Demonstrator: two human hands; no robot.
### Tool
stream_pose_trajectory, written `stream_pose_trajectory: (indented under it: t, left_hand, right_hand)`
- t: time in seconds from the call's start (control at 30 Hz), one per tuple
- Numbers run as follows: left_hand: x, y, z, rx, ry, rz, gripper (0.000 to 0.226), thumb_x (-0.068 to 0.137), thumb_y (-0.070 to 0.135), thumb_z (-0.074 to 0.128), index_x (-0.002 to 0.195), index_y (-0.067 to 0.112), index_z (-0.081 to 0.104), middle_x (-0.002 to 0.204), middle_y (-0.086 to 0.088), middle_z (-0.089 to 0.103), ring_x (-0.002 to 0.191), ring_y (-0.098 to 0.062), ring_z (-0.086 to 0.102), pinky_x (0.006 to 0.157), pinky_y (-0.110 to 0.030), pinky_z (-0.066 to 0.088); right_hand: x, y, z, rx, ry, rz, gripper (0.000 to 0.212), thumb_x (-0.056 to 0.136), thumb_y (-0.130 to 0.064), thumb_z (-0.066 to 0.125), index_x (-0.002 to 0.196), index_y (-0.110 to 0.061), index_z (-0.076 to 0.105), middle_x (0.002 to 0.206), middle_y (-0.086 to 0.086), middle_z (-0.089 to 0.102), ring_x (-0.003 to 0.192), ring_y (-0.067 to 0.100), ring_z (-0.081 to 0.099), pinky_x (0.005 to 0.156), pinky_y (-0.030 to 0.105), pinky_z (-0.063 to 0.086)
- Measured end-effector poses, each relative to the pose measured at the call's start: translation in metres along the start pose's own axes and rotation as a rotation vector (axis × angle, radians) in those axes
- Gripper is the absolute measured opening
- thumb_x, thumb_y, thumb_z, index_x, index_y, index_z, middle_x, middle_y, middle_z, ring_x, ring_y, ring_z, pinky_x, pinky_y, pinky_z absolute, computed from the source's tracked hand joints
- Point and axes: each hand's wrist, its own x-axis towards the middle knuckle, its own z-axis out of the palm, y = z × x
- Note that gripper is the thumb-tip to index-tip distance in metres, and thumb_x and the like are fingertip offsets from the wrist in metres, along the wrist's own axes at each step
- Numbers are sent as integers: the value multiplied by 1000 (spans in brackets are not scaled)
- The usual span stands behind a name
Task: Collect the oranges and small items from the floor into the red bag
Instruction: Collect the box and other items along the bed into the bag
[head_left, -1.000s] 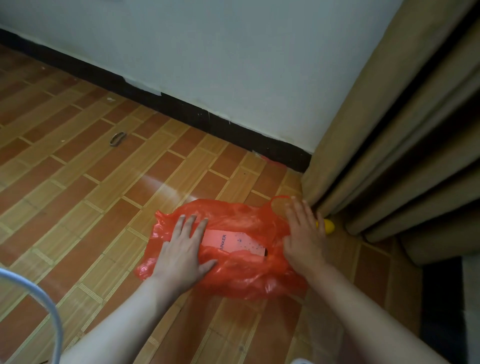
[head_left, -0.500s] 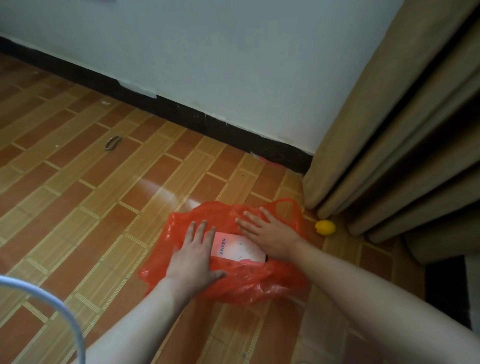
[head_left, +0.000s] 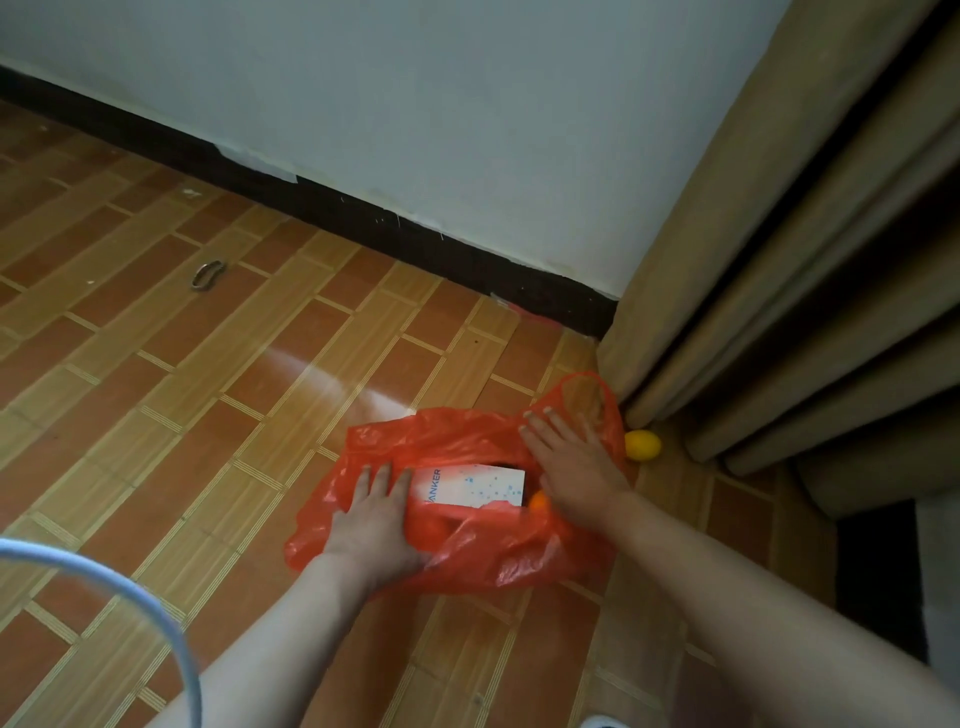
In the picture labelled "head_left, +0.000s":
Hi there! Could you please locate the person's right hand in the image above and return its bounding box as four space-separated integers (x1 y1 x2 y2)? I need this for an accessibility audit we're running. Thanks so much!
518 407 635 530

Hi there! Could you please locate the person's left hand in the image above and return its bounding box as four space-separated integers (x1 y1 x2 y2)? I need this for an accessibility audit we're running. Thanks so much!
322 463 421 594

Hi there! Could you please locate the small white blue box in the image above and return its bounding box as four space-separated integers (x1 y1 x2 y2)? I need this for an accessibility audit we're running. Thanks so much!
408 463 528 512

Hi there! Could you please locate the red plastic bag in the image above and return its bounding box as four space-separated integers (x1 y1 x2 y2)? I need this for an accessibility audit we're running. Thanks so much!
283 371 631 596

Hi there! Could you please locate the person's right forearm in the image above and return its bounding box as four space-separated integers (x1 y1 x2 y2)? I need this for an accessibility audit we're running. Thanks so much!
603 488 960 728

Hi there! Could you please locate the person's left forearm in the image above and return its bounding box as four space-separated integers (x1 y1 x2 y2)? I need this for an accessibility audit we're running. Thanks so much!
149 551 378 728

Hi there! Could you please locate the beige striped curtain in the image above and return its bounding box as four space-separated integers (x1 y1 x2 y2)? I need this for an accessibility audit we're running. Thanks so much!
596 0 960 520

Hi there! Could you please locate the black baseboard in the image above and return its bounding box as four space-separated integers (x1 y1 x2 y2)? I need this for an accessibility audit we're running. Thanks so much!
836 498 931 666
0 63 621 341

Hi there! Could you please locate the white garment strap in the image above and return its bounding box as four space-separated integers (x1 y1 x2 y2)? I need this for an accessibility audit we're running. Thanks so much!
0 538 204 728

